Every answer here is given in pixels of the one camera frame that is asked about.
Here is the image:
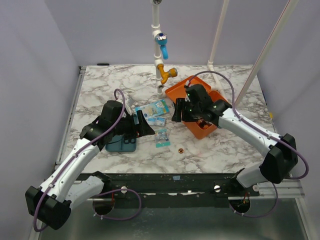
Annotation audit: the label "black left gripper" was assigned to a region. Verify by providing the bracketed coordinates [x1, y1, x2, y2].
[112, 110, 155, 141]

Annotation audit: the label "blue white wipe packet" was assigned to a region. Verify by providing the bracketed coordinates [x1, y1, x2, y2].
[147, 116, 166, 126]

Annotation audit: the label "blue cotton swab bag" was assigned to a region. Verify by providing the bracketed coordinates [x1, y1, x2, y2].
[135, 99, 169, 120]

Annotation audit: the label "small band-aid packet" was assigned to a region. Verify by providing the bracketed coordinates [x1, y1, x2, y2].
[154, 128, 171, 148]

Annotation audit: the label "brown medicine bottle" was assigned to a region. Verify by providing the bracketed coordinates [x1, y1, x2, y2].
[197, 120, 212, 130]

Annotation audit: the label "orange medicine kit box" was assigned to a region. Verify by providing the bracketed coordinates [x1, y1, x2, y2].
[165, 76, 232, 140]

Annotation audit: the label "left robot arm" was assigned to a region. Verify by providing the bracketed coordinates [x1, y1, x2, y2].
[25, 100, 155, 232]

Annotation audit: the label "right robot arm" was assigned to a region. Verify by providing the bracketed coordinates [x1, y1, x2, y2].
[172, 84, 298, 196]

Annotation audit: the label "yellow faucet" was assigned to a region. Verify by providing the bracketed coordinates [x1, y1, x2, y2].
[156, 64, 178, 85]

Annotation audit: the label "teal divided tray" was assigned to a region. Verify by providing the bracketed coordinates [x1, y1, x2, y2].
[105, 135, 137, 153]

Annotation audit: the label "blue faucet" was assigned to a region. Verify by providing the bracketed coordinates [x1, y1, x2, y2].
[155, 32, 169, 60]

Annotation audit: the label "black-handled bandage scissors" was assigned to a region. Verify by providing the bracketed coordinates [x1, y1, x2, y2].
[123, 137, 136, 145]

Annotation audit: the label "white PVC pipe frame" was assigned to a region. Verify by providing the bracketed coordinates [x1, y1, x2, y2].
[149, 0, 298, 106]

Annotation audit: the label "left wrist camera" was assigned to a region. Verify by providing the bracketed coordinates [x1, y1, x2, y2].
[125, 97, 134, 113]

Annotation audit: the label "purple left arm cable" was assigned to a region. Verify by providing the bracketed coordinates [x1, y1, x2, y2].
[32, 89, 142, 232]

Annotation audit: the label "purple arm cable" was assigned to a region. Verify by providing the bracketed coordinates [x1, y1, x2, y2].
[187, 71, 310, 218]
[32, 89, 142, 232]

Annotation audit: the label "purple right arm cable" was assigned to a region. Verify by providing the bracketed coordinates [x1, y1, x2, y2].
[187, 71, 310, 218]

